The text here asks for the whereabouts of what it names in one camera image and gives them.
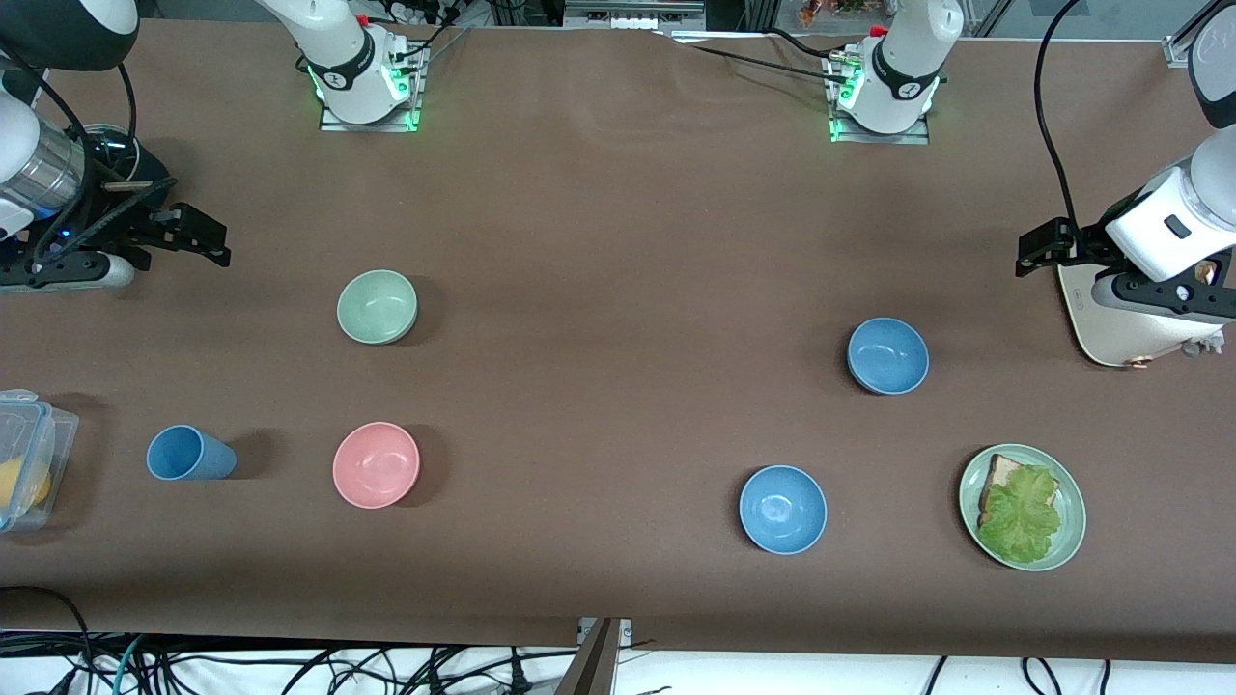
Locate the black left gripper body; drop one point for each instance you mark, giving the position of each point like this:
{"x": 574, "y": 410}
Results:
{"x": 1089, "y": 242}

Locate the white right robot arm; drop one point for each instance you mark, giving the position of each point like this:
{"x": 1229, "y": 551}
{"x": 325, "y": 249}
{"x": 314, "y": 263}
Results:
{"x": 340, "y": 60}

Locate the blue ribbed cup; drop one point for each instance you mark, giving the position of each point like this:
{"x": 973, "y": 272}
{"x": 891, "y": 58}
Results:
{"x": 183, "y": 454}

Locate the pink bowl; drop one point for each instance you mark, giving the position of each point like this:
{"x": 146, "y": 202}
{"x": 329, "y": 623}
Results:
{"x": 376, "y": 464}

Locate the white power strip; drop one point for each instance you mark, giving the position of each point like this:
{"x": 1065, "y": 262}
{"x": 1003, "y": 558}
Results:
{"x": 415, "y": 12}

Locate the beige appliance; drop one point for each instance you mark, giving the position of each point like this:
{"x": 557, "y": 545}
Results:
{"x": 1110, "y": 333}

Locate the green lettuce leaf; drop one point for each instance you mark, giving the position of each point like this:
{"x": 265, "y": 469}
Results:
{"x": 1024, "y": 516}

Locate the metal camera mount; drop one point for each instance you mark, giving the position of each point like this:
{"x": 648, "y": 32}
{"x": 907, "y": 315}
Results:
{"x": 597, "y": 661}

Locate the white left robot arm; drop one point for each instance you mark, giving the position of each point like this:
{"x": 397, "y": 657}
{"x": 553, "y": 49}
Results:
{"x": 903, "y": 69}

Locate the clear blue-lidded plastic container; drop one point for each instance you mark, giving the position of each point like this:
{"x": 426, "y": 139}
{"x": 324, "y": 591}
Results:
{"x": 39, "y": 425}

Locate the green plate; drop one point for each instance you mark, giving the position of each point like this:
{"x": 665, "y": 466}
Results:
{"x": 1072, "y": 512}

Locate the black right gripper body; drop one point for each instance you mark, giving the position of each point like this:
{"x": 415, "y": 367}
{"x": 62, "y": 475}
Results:
{"x": 114, "y": 205}

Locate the bread slice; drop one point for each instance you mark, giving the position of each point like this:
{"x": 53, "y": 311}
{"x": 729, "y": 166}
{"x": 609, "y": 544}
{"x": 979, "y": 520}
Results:
{"x": 1002, "y": 475}

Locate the blue bowl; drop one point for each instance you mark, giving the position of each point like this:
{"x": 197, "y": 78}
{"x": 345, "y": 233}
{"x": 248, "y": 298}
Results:
{"x": 783, "y": 509}
{"x": 888, "y": 353}

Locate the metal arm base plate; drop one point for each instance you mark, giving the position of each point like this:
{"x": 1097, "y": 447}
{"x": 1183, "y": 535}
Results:
{"x": 917, "y": 135}
{"x": 406, "y": 121}

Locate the green bowl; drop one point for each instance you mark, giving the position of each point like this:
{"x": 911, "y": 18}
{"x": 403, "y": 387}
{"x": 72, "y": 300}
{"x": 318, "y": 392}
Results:
{"x": 377, "y": 305}

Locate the aluminium profile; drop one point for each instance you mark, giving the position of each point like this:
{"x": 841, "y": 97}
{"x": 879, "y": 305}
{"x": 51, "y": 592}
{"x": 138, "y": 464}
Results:
{"x": 1183, "y": 50}

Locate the yellow fruit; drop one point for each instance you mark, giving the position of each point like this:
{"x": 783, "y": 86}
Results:
{"x": 21, "y": 485}

